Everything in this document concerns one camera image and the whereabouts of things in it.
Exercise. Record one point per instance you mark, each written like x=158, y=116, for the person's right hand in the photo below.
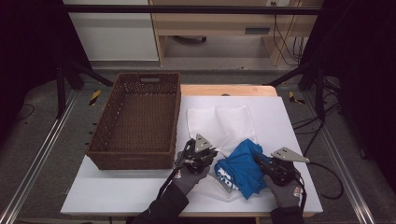
x=286, y=194

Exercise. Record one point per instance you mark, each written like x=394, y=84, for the black curved object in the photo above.
x=193, y=39

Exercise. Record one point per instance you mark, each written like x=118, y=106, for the black curtain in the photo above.
x=28, y=56
x=364, y=77

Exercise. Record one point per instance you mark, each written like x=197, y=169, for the black horizontal frame bar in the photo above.
x=186, y=9

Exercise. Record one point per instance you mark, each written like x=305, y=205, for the aluminium floor rail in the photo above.
x=345, y=174
x=37, y=158

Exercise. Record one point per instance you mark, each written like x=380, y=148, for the black metal stand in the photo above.
x=61, y=93
x=319, y=93

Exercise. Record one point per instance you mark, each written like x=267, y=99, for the light wooden desk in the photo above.
x=218, y=23

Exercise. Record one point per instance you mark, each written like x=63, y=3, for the brown wicker basket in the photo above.
x=137, y=118

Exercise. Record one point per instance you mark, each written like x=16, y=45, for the blue printed shirt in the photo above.
x=241, y=168

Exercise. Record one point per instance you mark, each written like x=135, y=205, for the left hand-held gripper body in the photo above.
x=199, y=152

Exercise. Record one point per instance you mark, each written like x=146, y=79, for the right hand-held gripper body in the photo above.
x=285, y=169

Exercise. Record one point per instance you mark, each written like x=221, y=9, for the yellow black tape piece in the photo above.
x=95, y=97
x=294, y=97

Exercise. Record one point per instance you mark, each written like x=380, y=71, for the white cabinet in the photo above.
x=115, y=34

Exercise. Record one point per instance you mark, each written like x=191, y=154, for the person's left hand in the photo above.
x=188, y=180

